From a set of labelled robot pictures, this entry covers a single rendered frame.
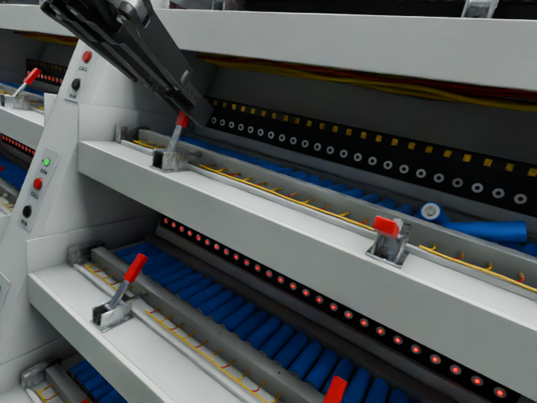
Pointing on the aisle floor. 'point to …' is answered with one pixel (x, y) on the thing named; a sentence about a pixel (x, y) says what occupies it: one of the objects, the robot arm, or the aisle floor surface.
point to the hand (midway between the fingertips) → (184, 100)
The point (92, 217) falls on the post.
